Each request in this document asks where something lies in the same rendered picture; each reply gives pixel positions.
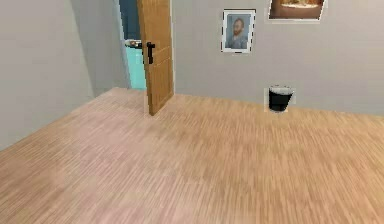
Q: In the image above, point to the brown wooden room door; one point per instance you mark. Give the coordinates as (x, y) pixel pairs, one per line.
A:
(159, 73)

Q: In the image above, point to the black waste bin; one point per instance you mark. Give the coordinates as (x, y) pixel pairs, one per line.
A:
(280, 99)

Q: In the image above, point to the framed portrait picture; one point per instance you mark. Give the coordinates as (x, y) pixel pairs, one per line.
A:
(237, 31)

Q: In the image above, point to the framed brown picture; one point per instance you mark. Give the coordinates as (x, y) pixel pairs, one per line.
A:
(296, 8)

